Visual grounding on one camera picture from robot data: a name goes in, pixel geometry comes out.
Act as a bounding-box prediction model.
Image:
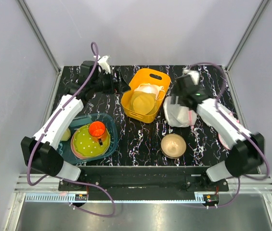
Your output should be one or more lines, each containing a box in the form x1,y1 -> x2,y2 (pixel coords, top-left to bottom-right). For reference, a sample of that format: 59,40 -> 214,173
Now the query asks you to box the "orange plastic cup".
88,121 -> 107,142

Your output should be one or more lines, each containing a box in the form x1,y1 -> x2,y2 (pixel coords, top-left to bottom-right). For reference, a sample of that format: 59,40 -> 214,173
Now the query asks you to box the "purple cable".
26,42 -> 116,218
181,62 -> 271,209

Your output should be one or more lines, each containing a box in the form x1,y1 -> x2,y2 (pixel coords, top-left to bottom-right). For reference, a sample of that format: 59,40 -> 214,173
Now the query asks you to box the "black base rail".
58,166 -> 230,193

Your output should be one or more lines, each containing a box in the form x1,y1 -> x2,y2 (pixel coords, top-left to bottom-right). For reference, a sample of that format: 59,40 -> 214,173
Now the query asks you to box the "teal transparent tray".
57,113 -> 118,166

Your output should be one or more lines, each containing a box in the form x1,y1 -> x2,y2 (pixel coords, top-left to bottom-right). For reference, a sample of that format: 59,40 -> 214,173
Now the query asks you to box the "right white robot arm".
170,71 -> 264,191

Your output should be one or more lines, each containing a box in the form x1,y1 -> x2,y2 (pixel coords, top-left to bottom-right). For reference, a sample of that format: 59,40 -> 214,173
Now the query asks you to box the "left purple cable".
26,42 -> 116,218

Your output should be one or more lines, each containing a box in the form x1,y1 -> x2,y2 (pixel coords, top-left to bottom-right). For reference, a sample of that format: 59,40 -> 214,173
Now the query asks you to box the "yellow-green dotted plate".
71,121 -> 111,159

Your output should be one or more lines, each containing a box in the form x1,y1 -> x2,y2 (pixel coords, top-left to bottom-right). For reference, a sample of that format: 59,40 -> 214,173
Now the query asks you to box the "white mesh laundry bag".
163,96 -> 197,128

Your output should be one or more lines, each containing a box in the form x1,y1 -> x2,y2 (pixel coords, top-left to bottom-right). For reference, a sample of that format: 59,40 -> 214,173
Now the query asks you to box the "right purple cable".
181,62 -> 271,209

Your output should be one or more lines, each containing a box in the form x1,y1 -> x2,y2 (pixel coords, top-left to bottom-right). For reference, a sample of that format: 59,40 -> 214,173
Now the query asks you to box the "flat pink-rimmed mesh bag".
218,134 -> 229,150

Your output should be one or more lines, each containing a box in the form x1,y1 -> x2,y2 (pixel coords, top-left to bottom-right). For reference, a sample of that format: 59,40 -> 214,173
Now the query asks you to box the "open laundry bag pink trim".
220,104 -> 240,123

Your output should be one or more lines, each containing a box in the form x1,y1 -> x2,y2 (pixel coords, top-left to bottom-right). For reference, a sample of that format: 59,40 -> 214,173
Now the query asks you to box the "pink plate under green plate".
71,134 -> 110,159

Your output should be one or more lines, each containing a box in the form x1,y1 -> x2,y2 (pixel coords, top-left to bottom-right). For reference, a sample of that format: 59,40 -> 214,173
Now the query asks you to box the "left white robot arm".
21,56 -> 131,191

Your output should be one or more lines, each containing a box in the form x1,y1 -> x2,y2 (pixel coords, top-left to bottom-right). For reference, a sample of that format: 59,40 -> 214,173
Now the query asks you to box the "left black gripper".
92,69 -> 131,95

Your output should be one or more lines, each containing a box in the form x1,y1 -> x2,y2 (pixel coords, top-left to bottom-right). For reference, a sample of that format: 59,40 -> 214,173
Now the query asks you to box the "pale yellow mug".
61,128 -> 71,141

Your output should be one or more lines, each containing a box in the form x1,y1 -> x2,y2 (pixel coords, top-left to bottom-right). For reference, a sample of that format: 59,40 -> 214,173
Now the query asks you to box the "beige bra in basket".
130,83 -> 164,115

